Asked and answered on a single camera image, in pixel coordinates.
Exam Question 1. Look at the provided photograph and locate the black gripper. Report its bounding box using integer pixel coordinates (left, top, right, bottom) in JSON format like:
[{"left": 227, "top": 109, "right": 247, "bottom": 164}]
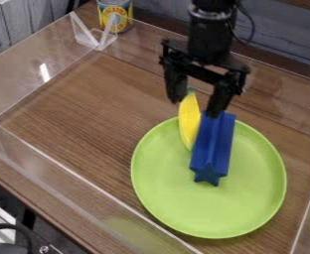
[{"left": 158, "top": 6, "right": 250, "bottom": 119}]

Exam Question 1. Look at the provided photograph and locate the blue star-shaped block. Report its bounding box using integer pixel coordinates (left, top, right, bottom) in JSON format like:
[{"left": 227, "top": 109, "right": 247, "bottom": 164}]
[{"left": 189, "top": 112, "right": 235, "bottom": 187}]

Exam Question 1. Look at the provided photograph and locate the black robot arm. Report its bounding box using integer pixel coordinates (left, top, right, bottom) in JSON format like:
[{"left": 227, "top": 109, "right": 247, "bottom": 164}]
[{"left": 158, "top": 0, "right": 250, "bottom": 119}]

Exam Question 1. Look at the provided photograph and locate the green round plate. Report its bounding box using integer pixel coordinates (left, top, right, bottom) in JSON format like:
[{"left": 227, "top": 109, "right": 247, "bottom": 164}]
[{"left": 130, "top": 118, "right": 287, "bottom": 239}]

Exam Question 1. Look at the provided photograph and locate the yellow toy banana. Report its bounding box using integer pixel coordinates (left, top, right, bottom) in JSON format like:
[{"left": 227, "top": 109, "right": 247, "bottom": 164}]
[{"left": 177, "top": 87, "right": 201, "bottom": 150}]

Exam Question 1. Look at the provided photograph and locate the yellow labelled tin can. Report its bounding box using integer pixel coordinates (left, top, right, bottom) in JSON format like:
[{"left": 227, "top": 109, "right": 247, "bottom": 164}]
[{"left": 96, "top": 0, "right": 133, "bottom": 34}]

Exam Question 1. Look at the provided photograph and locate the clear acrylic enclosure wall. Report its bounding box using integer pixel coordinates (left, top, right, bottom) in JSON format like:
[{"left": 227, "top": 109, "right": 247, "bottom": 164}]
[{"left": 0, "top": 13, "right": 310, "bottom": 254}]

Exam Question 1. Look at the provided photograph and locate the clear acrylic corner bracket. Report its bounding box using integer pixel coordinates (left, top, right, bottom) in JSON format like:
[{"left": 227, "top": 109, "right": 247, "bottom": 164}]
[{"left": 70, "top": 12, "right": 117, "bottom": 52}]

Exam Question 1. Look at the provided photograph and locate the black cable lower left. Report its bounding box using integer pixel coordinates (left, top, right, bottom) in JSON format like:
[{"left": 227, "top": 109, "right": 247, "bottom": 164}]
[{"left": 0, "top": 222, "right": 35, "bottom": 254}]

